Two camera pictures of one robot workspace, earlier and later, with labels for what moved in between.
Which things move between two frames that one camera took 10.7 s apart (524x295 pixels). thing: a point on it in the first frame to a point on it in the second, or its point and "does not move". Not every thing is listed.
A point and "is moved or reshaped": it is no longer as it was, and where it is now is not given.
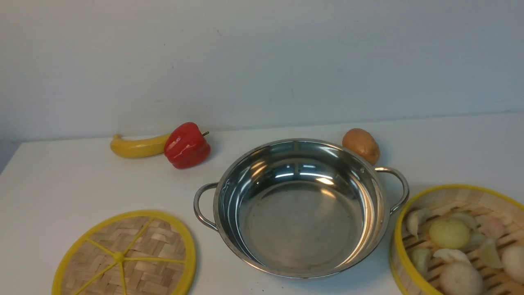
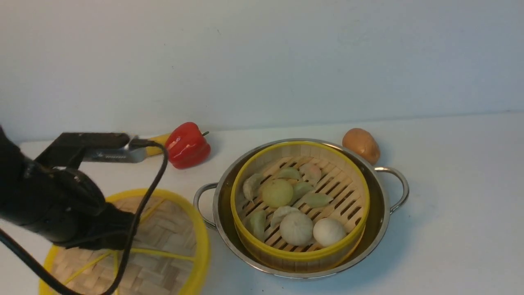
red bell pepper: (185, 147) does not move
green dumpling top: (468, 218) to (289, 172)
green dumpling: (421, 257) to (255, 223)
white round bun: (513, 257) to (327, 231)
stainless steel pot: (301, 208) does not move
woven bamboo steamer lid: (132, 252) is moved or reshaped
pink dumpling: (491, 227) to (311, 173)
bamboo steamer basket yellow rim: (456, 239) to (296, 205)
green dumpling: (489, 255) to (315, 200)
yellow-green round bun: (448, 233) to (277, 193)
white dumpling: (453, 256) to (279, 213)
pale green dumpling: (414, 219) to (251, 185)
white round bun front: (459, 278) to (296, 229)
